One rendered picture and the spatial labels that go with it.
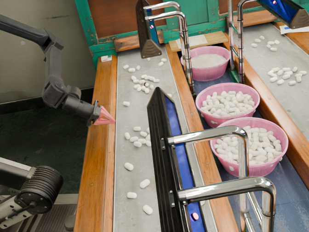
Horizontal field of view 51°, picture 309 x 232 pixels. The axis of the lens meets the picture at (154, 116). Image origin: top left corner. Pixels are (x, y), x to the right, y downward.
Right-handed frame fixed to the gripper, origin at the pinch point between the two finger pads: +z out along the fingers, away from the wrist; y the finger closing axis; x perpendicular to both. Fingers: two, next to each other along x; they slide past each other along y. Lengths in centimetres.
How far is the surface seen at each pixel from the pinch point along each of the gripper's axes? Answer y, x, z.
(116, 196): -29.4, 7.9, 6.5
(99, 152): -8.3, 10.0, -0.4
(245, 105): 9, -27, 48
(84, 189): -26.6, 12.6, -3.2
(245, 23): 81, -47, 60
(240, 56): 30, -39, 44
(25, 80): 172, 106, -49
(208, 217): -43, -10, 28
